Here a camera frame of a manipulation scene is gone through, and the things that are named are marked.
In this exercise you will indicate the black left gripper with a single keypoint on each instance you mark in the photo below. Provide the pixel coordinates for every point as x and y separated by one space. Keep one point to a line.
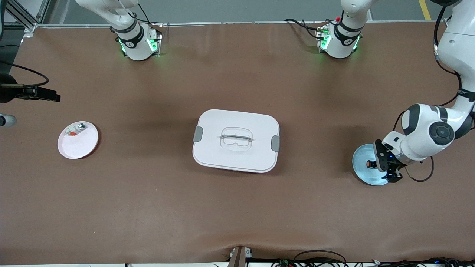
393 171

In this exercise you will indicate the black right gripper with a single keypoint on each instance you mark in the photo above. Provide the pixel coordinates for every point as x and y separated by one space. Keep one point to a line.
8 92

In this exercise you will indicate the orange and black switch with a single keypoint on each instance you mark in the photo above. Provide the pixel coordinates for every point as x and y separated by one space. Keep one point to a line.
371 164

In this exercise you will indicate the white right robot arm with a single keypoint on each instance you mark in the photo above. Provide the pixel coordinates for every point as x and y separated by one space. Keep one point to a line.
137 48

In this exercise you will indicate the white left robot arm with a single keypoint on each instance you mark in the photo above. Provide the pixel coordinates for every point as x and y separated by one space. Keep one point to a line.
426 141

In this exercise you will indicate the white lidded plastic box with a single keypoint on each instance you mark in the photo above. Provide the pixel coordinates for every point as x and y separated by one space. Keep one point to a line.
237 155

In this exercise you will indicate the light blue round plate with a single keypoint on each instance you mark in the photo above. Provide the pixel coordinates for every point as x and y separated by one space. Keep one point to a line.
362 170

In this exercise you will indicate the pink round plate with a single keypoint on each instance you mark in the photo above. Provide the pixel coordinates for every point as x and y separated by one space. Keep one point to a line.
78 146

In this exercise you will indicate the brown table mat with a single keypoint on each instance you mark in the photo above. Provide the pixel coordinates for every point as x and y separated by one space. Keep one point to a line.
148 204

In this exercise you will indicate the white and red switch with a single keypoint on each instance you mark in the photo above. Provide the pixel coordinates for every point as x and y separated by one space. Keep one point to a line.
78 128

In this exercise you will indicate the aluminium frame profile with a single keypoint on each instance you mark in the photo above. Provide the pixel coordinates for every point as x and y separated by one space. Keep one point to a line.
22 16

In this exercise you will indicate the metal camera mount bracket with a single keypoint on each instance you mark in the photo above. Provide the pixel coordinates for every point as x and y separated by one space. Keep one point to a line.
237 257

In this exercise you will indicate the silver table edge rail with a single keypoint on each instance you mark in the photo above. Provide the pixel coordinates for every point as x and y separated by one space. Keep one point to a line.
241 23

